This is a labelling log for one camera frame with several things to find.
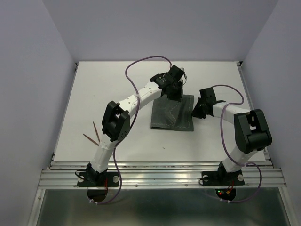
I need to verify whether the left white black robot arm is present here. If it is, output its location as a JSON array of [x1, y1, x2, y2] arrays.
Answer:
[[86, 65, 186, 186]]

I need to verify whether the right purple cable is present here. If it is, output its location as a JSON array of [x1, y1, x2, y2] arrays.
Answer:
[[204, 84, 263, 204]]

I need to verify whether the copper knife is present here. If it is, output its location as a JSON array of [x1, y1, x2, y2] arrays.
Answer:
[[82, 134, 99, 146]]

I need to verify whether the aluminium right side rail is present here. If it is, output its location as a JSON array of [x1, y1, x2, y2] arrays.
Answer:
[[236, 61, 273, 166]]

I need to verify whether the grey cloth napkin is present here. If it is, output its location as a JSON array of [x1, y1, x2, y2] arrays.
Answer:
[[150, 95, 194, 132]]

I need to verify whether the aluminium rail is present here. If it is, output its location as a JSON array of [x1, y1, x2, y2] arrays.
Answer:
[[236, 61, 273, 166], [38, 161, 286, 189]]

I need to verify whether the copper fork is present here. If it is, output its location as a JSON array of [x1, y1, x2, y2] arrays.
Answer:
[[93, 121, 100, 143]]

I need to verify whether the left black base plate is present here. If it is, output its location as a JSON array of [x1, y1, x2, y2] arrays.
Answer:
[[75, 170, 120, 187]]

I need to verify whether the purple cable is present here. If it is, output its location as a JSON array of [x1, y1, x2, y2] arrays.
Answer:
[[89, 55, 174, 205], [204, 84, 263, 204]]

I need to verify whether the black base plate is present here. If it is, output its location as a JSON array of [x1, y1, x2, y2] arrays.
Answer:
[[200, 164, 245, 187], [75, 170, 120, 187]]

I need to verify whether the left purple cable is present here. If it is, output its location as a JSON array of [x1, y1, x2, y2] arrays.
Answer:
[[89, 55, 174, 205]]

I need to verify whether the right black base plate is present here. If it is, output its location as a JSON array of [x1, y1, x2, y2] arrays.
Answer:
[[200, 164, 245, 187]]

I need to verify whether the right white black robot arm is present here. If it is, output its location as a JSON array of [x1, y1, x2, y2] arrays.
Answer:
[[191, 87, 272, 186]]

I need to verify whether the aluminium front rail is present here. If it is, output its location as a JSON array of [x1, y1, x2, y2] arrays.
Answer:
[[38, 161, 286, 189]]

